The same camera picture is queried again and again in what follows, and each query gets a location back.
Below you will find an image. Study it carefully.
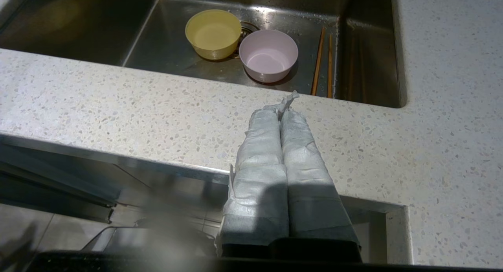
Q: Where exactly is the yellow plastic bowl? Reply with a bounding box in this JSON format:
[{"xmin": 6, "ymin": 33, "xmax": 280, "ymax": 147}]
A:
[{"xmin": 185, "ymin": 9, "xmax": 242, "ymax": 61}]

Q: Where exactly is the stainless steel sink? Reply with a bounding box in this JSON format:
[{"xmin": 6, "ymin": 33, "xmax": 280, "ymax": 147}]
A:
[{"xmin": 0, "ymin": 0, "xmax": 405, "ymax": 108}]

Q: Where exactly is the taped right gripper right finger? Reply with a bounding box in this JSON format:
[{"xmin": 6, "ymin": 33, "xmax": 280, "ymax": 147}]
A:
[{"xmin": 267, "ymin": 90, "xmax": 361, "ymax": 249}]

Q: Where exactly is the grey tall cabinet door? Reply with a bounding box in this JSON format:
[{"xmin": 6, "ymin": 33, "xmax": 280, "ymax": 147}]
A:
[{"xmin": 0, "ymin": 144, "xmax": 122, "ymax": 224}]

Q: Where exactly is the wooden chopstick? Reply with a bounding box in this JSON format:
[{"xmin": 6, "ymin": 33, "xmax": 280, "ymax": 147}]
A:
[
  {"xmin": 327, "ymin": 33, "xmax": 333, "ymax": 98},
  {"xmin": 311, "ymin": 26, "xmax": 326, "ymax": 96}
]

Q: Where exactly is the grey under-counter cabinet front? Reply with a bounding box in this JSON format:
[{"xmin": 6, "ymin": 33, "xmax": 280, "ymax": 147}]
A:
[{"xmin": 114, "ymin": 162, "xmax": 393, "ymax": 265}]

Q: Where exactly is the pink plastic bowl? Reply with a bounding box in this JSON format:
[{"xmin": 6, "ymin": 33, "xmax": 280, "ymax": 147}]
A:
[{"xmin": 239, "ymin": 29, "xmax": 299, "ymax": 84}]

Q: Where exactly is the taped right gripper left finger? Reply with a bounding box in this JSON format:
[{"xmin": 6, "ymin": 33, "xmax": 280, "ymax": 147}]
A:
[{"xmin": 214, "ymin": 107, "xmax": 290, "ymax": 257}]

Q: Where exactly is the metal sink drain strainer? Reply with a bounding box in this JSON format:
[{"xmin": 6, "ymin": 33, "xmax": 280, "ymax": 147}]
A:
[{"xmin": 236, "ymin": 21, "xmax": 260, "ymax": 58}]

